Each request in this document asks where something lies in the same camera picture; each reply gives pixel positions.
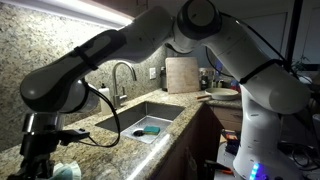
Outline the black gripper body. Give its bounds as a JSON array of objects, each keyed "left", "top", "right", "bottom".
[{"left": 19, "top": 131, "right": 62, "bottom": 168}]

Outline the white and blue towel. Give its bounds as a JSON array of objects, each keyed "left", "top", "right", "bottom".
[{"left": 46, "top": 160, "right": 83, "bottom": 180}]

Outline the white soap bottle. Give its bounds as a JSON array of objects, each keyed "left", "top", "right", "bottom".
[{"left": 98, "top": 83, "right": 113, "bottom": 116}]

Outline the steel gooseneck faucet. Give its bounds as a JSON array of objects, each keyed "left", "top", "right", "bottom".
[{"left": 111, "top": 60, "right": 138, "bottom": 109}]

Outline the teal green sponge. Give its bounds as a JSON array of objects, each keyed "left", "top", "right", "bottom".
[{"left": 143, "top": 125, "right": 161, "bottom": 136}]

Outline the stainless steel sink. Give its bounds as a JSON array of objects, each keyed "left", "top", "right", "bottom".
[{"left": 95, "top": 101, "right": 186, "bottom": 145}]

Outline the under-cabinet light strip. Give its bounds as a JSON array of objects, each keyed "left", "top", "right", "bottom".
[{"left": 0, "top": 0, "right": 134, "bottom": 30}]

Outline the dark tall dispenser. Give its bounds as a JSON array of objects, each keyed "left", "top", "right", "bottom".
[{"left": 159, "top": 66, "right": 168, "bottom": 92}]

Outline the wooden lower cabinet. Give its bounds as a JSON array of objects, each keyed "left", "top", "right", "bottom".
[{"left": 151, "top": 103, "right": 244, "bottom": 180}]

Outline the wooden cutting board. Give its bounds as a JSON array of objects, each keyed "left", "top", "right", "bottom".
[{"left": 165, "top": 56, "right": 201, "bottom": 95}]

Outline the glass jar with dark lid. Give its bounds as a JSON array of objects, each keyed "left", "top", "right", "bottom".
[{"left": 199, "top": 67, "right": 216, "bottom": 91}]

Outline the black and orange box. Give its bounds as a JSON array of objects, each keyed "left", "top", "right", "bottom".
[{"left": 221, "top": 129, "right": 242, "bottom": 156}]

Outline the white frying pan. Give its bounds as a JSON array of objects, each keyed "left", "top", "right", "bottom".
[{"left": 195, "top": 87, "right": 240, "bottom": 102}]

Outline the blue bottle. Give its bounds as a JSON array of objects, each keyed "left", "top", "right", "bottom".
[{"left": 229, "top": 78, "right": 243, "bottom": 94}]

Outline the green plant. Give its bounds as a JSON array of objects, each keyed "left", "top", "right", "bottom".
[{"left": 291, "top": 54, "right": 313, "bottom": 73}]

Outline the black vertical pole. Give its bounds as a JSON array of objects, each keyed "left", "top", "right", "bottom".
[{"left": 284, "top": 0, "right": 304, "bottom": 73}]

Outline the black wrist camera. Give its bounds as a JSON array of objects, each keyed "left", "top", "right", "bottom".
[{"left": 58, "top": 129, "right": 91, "bottom": 146}]

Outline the orange handled tool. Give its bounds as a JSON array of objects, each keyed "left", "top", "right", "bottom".
[{"left": 203, "top": 159, "right": 236, "bottom": 176}]

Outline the black cable pile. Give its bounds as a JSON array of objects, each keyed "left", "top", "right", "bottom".
[{"left": 278, "top": 139, "right": 320, "bottom": 171}]

